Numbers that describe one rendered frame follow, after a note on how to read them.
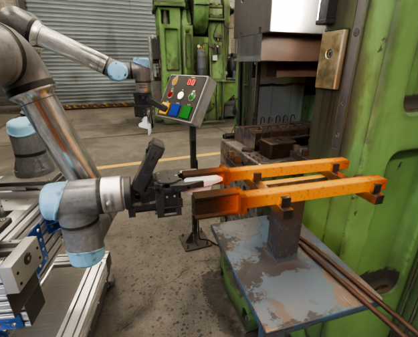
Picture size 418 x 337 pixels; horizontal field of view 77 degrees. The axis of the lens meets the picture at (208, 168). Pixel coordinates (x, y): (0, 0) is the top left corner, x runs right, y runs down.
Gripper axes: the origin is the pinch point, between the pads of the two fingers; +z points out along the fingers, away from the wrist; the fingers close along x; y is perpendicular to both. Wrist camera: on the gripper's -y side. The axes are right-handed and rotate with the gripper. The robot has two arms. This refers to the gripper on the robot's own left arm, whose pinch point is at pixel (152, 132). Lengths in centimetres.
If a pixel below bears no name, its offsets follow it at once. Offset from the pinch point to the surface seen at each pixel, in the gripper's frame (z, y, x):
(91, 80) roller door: 12, 245, -717
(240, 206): -9, -25, 94
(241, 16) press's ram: -51, -42, 14
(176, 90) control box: -17.7, -13.0, -31.7
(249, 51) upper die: -37, -44, 22
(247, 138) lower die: -2, -44, 24
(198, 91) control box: -18.2, -25.7, -16.4
